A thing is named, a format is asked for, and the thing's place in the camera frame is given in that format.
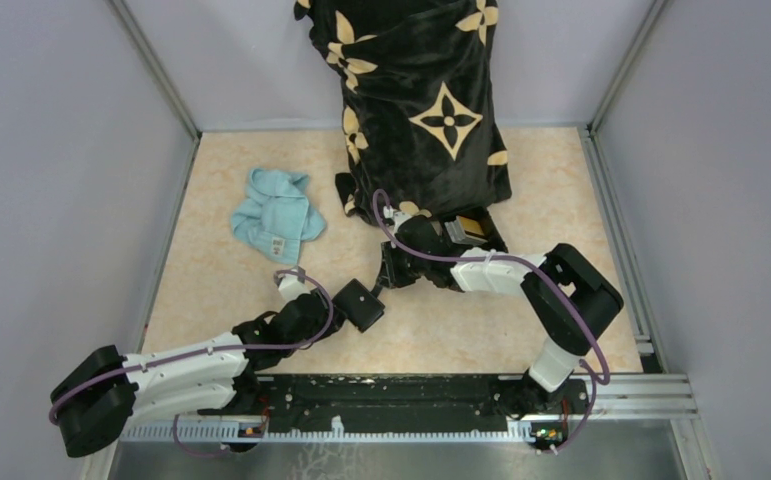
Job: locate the light blue cloth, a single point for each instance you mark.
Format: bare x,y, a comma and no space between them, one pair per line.
276,217

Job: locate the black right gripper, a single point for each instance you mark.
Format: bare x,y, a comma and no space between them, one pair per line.
389,276

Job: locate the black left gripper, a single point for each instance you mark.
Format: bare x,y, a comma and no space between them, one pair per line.
336,322

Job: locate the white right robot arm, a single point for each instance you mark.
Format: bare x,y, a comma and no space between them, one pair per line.
573,301

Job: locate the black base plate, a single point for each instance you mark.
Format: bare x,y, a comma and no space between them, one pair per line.
399,404

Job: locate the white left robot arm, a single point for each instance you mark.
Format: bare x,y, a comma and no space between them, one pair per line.
109,392

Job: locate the black floral plush blanket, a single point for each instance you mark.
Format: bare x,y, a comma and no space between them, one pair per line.
417,109

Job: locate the aluminium frame rail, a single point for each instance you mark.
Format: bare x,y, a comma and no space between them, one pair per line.
628,397

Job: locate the black plastic card box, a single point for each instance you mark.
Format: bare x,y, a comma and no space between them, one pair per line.
495,240

